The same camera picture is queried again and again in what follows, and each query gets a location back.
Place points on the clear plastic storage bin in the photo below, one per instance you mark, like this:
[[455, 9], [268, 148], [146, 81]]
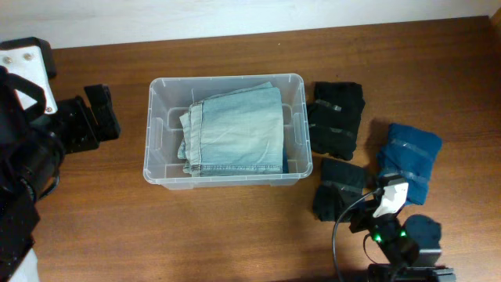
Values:
[[169, 98]]

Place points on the black taped garment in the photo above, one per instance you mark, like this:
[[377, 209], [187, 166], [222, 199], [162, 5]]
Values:
[[341, 184], [334, 118]]

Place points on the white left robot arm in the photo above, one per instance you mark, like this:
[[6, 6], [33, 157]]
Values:
[[33, 147]]

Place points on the dark blue jeans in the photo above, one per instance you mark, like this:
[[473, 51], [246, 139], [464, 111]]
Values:
[[285, 163]]

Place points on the light blue jeans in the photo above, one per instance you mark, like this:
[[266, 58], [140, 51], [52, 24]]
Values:
[[234, 133]]

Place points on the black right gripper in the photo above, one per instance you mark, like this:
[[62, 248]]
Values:
[[365, 214]]

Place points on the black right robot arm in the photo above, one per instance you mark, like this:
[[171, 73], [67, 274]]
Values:
[[412, 248]]

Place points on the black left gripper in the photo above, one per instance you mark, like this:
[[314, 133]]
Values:
[[98, 129]]

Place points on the black taped garment lower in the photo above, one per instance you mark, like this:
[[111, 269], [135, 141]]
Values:
[[341, 184]]

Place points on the black taped garment upper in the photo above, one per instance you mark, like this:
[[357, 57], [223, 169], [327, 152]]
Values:
[[334, 118]]

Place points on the blue taped garment bundle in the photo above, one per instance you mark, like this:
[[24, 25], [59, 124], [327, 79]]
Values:
[[410, 153]]

